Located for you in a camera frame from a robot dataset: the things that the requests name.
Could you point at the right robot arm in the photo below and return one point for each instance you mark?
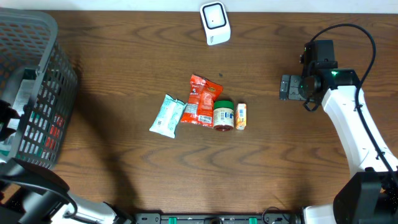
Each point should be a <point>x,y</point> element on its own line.
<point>370,196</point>

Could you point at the red snack bag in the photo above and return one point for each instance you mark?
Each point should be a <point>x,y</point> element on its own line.
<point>200,105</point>

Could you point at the light green wipes pack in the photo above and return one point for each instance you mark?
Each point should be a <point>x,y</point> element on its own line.
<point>168,117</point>

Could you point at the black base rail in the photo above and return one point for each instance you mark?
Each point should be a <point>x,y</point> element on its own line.
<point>270,217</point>

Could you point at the white barcode scanner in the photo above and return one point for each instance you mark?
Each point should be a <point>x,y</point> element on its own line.
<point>215,23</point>

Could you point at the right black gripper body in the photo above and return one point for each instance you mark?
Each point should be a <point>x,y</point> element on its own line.
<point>297,89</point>

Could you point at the grey plastic mesh basket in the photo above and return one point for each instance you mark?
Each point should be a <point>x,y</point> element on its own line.
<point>30,39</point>

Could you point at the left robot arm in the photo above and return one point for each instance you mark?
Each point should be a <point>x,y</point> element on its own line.
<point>43,197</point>

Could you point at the green lid jar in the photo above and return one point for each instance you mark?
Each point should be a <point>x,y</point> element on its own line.
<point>223,115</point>

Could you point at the small orange box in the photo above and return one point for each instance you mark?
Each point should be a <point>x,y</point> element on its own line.
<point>241,116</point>

